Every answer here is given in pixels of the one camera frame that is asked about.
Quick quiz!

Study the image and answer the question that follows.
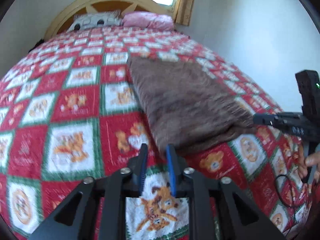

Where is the brown knitted garment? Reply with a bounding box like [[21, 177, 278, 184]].
[[127, 56, 256, 155]]

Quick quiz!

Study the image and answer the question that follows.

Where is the pink pillow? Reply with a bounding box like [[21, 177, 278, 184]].
[[121, 11, 175, 31]]

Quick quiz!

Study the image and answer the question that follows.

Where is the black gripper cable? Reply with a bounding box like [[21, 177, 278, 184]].
[[274, 174, 304, 209]]

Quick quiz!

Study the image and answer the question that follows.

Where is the yellow curtain right of window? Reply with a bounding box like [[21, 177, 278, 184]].
[[173, 0, 194, 26]]

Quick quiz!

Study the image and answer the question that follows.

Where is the grey patterned pillow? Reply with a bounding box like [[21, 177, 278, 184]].
[[67, 10, 121, 32]]

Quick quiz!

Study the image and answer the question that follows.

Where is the red patchwork teddy bedspread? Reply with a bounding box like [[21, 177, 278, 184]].
[[0, 26, 313, 240]]

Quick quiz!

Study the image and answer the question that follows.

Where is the dark cloth beside bed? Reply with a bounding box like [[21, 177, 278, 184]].
[[29, 39, 45, 52]]

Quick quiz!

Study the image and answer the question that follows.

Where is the cream wooden headboard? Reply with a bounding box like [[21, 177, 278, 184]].
[[44, 0, 173, 41]]

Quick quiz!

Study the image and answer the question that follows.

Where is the person's right hand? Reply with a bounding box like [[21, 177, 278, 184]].
[[298, 147, 320, 182]]

